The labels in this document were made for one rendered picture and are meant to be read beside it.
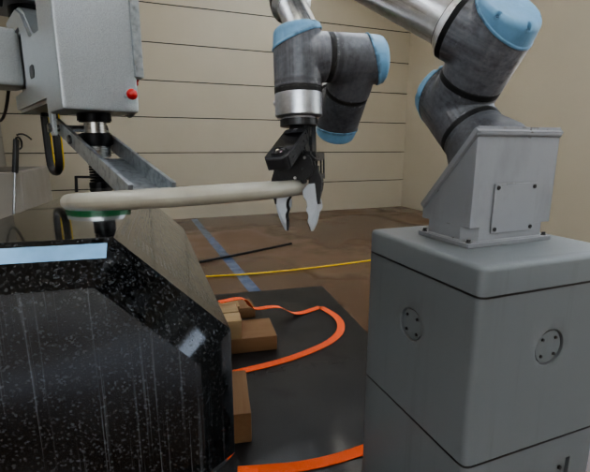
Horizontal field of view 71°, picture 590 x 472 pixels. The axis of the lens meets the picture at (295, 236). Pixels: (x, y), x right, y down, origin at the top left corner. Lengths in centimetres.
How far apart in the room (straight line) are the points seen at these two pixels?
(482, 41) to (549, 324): 60
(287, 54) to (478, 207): 51
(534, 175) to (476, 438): 58
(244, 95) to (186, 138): 111
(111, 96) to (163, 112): 508
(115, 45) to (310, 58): 78
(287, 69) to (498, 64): 47
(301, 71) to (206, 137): 578
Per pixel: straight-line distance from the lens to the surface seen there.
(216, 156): 656
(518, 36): 103
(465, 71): 105
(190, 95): 655
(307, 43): 80
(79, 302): 96
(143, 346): 99
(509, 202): 104
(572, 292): 103
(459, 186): 99
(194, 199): 65
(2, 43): 208
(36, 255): 102
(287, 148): 72
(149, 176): 124
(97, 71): 142
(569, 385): 114
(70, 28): 142
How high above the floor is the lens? 106
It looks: 12 degrees down
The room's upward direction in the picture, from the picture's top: straight up
